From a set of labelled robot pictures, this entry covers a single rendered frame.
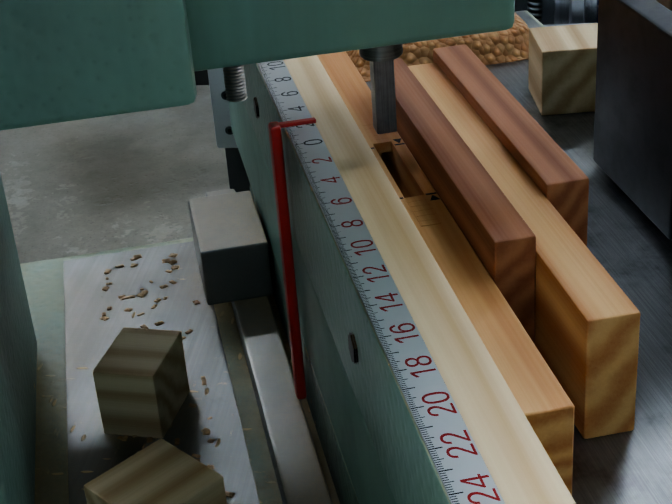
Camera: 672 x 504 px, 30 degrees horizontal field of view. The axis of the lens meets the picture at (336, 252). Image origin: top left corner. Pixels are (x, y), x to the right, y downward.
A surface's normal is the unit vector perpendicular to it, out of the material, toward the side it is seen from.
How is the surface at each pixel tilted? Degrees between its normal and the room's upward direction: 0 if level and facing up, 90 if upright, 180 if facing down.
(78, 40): 90
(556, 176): 0
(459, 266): 0
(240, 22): 90
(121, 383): 90
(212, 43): 90
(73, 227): 0
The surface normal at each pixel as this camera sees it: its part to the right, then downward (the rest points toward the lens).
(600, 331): 0.20, 0.46
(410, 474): -0.98, 0.15
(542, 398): -0.07, -0.88
